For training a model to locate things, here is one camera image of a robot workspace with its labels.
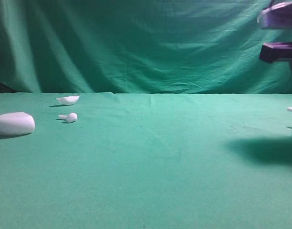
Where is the purple black gripper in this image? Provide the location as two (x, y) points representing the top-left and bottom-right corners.
(257, 0), (292, 71)

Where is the white earbud near case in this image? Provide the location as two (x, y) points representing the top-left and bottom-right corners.
(58, 113), (78, 123)

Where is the white earbud case lid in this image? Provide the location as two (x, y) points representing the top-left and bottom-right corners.
(56, 95), (80, 105)

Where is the white earbud case body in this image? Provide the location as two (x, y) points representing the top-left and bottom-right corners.
(0, 112), (35, 136)

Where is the green backdrop cloth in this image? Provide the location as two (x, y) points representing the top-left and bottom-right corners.
(0, 0), (292, 94)

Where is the green table cloth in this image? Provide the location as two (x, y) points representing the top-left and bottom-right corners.
(0, 93), (292, 229)

